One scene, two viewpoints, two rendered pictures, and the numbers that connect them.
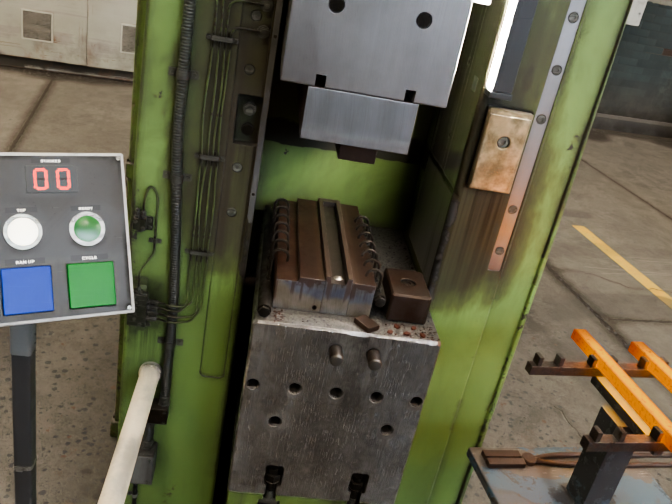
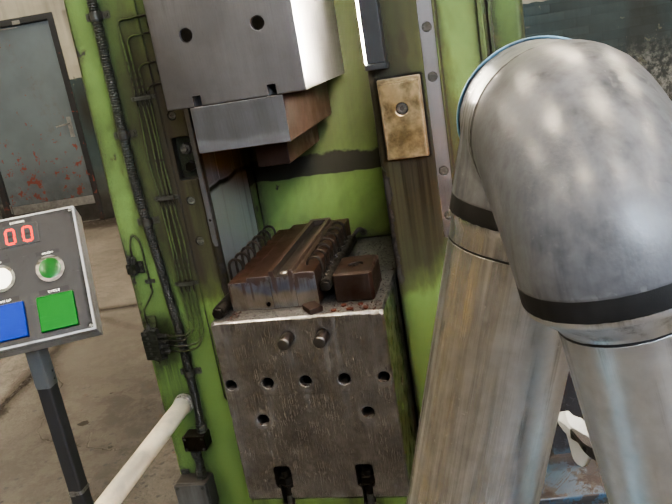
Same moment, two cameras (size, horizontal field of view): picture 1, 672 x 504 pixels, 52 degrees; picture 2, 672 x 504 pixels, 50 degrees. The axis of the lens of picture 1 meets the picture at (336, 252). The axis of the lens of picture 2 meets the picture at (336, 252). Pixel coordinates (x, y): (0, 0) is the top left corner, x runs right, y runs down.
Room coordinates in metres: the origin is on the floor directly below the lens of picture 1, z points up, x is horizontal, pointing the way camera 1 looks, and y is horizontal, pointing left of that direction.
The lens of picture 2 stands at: (-0.10, -0.69, 1.45)
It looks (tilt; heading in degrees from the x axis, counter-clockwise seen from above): 16 degrees down; 22
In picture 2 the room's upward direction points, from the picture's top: 10 degrees counter-clockwise
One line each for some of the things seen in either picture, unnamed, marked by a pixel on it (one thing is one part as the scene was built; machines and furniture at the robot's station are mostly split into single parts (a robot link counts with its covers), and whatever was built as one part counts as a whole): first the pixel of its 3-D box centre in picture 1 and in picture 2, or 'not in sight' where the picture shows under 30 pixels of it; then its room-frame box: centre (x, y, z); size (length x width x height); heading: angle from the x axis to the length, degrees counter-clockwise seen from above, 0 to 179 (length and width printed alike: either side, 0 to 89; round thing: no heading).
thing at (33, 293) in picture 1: (27, 290); (7, 322); (0.94, 0.48, 1.01); 0.07 x 0.05 x 0.07; 123
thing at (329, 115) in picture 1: (349, 93); (268, 111); (1.42, 0.04, 1.32); 0.42 x 0.20 x 0.10; 8
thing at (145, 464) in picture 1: (136, 460); (197, 492); (1.28, 0.38, 0.36); 0.09 x 0.07 x 0.12; 98
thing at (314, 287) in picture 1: (320, 249); (295, 258); (1.42, 0.04, 0.96); 0.42 x 0.20 x 0.09; 8
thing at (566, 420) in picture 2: not in sight; (578, 443); (0.72, -0.64, 0.93); 0.09 x 0.03 x 0.06; 50
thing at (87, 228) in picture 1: (87, 228); (50, 268); (1.04, 0.42, 1.09); 0.05 x 0.03 x 0.04; 98
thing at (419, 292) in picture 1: (404, 295); (357, 277); (1.30, -0.16, 0.95); 0.12 x 0.08 x 0.06; 8
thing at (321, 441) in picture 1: (323, 346); (335, 354); (1.44, -0.02, 0.69); 0.56 x 0.38 x 0.45; 8
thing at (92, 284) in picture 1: (91, 284); (57, 311); (1.00, 0.40, 1.01); 0.07 x 0.05 x 0.07; 123
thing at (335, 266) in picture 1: (333, 236); (303, 244); (1.43, 0.01, 0.99); 0.42 x 0.05 x 0.01; 8
